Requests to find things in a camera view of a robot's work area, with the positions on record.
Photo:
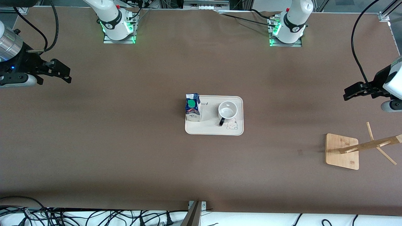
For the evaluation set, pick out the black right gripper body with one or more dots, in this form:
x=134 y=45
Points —
x=22 y=63

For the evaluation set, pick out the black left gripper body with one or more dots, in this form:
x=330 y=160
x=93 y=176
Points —
x=377 y=85

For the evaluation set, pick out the blue white milk carton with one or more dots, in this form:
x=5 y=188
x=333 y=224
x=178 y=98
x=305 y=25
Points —
x=192 y=108

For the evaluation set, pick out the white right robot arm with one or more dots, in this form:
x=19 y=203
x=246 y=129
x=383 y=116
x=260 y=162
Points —
x=110 y=22

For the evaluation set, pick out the wooden cup rack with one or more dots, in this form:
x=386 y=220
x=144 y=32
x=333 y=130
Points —
x=340 y=153

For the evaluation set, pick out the aluminium corner profile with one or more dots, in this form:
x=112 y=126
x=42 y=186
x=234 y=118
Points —
x=384 y=14

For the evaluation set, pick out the cream rabbit print tray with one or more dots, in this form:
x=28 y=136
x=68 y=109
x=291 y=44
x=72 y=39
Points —
x=210 y=127

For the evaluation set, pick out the grey power strip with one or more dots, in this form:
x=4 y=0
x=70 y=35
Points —
x=205 y=4

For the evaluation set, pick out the black power plug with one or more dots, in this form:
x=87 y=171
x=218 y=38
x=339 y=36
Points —
x=169 y=219

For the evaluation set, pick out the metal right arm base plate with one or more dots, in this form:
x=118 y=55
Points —
x=108 y=41

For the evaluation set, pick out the metal table edge bracket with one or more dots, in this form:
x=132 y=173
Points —
x=203 y=205

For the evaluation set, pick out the grey camera stand pole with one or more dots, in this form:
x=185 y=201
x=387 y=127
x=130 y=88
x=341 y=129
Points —
x=193 y=216

